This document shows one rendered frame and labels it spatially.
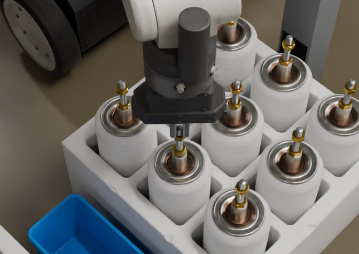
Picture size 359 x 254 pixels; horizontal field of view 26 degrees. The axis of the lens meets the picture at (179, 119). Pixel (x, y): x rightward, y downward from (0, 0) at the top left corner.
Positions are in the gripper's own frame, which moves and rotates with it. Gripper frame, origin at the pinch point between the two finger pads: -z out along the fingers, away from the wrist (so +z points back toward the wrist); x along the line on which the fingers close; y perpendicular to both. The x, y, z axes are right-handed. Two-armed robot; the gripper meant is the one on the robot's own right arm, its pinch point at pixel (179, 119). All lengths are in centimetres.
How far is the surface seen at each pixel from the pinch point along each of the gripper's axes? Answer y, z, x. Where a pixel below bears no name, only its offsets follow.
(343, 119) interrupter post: -6.6, -10.5, -25.2
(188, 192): 4.6, -12.0, -1.2
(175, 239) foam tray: 9.1, -18.3, 0.8
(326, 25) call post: -31.2, -17.2, -27.1
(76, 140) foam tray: -9.0, -18.4, 16.4
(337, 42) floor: -43, -36, -34
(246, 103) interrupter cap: -10.3, -11.0, -10.8
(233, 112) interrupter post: -7.0, -8.8, -8.3
